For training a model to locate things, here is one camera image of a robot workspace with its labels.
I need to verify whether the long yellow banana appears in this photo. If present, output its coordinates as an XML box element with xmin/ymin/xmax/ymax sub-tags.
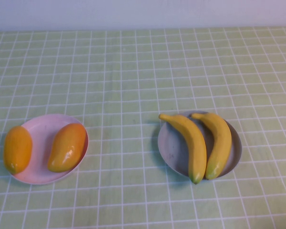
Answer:
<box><xmin>158</xmin><ymin>113</ymin><xmax>207</xmax><ymax>185</ymax></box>

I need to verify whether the yellow banana green tip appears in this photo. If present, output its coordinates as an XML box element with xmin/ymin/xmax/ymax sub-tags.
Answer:
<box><xmin>191</xmin><ymin>112</ymin><xmax>233</xmax><ymax>180</ymax></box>

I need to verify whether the orange-blushed mango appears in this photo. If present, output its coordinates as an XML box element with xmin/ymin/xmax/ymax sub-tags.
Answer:
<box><xmin>47</xmin><ymin>123</ymin><xmax>87</xmax><ymax>173</ymax></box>

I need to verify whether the yellow mango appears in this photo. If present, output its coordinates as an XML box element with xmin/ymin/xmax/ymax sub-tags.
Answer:
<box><xmin>3</xmin><ymin>125</ymin><xmax>33</xmax><ymax>175</ymax></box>

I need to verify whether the blue-grey round plate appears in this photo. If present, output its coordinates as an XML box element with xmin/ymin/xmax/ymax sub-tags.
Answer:
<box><xmin>157</xmin><ymin>111</ymin><xmax>243</xmax><ymax>180</ymax></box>

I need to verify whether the pink round plate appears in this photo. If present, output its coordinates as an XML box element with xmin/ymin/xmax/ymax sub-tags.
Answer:
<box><xmin>5</xmin><ymin>114</ymin><xmax>89</xmax><ymax>186</ymax></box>

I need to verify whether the green checked tablecloth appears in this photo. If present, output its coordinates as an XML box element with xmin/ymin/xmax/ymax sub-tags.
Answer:
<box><xmin>0</xmin><ymin>26</ymin><xmax>286</xmax><ymax>229</ymax></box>

